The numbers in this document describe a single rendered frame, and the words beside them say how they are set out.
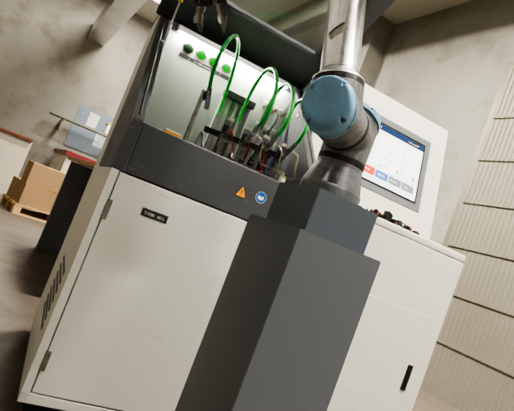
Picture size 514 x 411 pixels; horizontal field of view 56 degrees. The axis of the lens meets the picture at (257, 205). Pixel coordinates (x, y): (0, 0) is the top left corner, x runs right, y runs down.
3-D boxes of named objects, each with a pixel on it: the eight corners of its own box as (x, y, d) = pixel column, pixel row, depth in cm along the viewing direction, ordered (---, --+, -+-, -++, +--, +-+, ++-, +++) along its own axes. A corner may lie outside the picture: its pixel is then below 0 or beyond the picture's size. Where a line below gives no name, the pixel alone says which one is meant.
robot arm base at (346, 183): (369, 212, 115) (384, 173, 115) (321, 188, 108) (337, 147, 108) (332, 205, 128) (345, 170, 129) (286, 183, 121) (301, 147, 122)
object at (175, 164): (124, 172, 145) (144, 122, 146) (122, 171, 149) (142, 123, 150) (298, 240, 168) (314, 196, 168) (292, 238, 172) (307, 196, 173)
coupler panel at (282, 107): (241, 156, 211) (267, 90, 213) (238, 156, 214) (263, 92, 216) (267, 168, 216) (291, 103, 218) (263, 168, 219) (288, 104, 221)
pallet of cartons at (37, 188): (-1, 209, 556) (20, 157, 560) (-1, 200, 635) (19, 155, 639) (95, 240, 609) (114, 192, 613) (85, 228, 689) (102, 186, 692)
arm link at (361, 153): (370, 173, 121) (389, 122, 122) (356, 156, 109) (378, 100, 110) (326, 161, 127) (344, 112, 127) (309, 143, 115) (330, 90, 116)
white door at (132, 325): (29, 393, 139) (119, 171, 143) (29, 390, 141) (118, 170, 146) (229, 434, 163) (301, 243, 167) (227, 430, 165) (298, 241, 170)
